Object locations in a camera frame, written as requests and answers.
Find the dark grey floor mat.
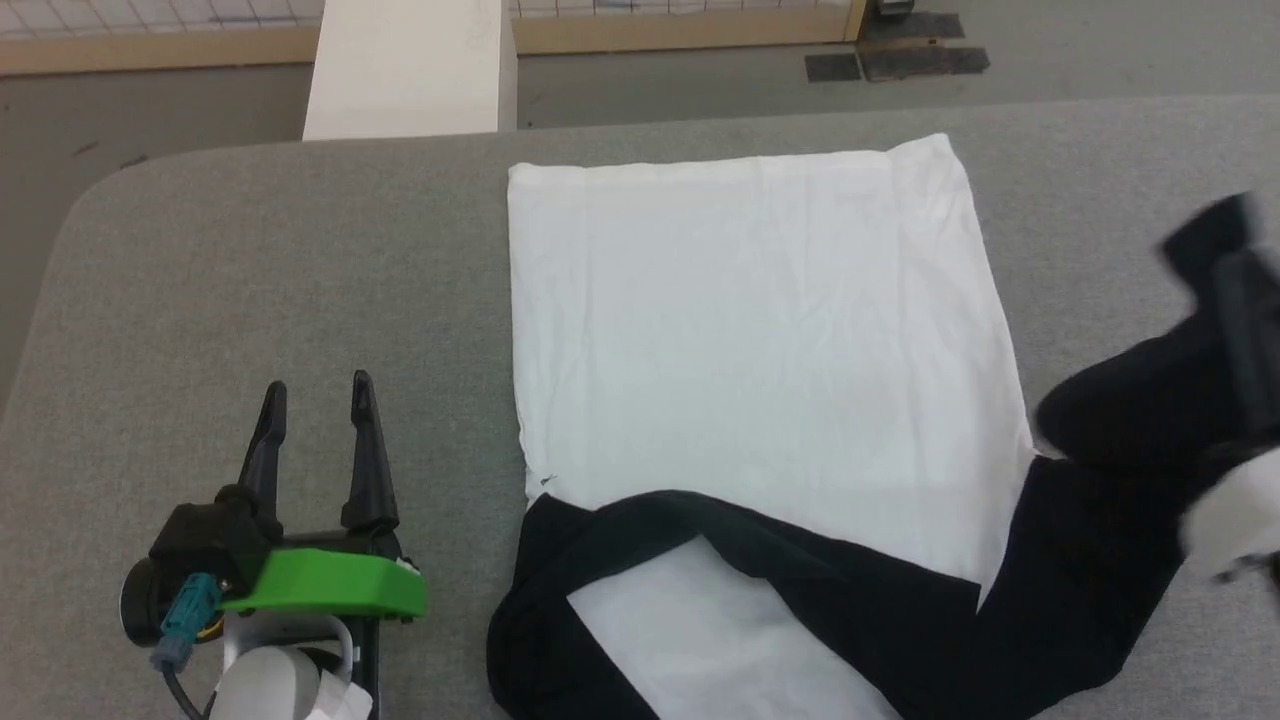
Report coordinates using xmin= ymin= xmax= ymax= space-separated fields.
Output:
xmin=864 ymin=11 xmax=967 ymax=42

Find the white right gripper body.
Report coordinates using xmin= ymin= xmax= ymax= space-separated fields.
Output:
xmin=1178 ymin=455 xmax=1280 ymax=587

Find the long black floor mat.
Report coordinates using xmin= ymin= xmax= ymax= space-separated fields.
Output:
xmin=860 ymin=45 xmax=992 ymax=82

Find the black cable with teal connector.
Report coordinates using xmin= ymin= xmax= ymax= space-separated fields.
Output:
xmin=150 ymin=573 xmax=223 ymax=720

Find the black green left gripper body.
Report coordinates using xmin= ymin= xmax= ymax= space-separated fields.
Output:
xmin=150 ymin=485 xmax=430 ymax=621

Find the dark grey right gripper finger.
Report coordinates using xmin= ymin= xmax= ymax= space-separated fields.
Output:
xmin=1257 ymin=250 xmax=1280 ymax=443
xmin=1214 ymin=250 xmax=1269 ymax=447

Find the white square pillar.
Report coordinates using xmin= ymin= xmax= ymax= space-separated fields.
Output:
xmin=303 ymin=0 xmax=519 ymax=142

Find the white shirt with black sleeves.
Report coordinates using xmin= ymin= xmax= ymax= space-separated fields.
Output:
xmin=487 ymin=133 xmax=1280 ymax=720

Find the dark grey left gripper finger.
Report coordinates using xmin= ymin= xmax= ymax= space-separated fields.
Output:
xmin=339 ymin=370 xmax=402 ymax=532
xmin=239 ymin=382 xmax=289 ymax=519

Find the small black floor mat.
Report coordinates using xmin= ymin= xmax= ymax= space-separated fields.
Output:
xmin=805 ymin=52 xmax=864 ymax=84

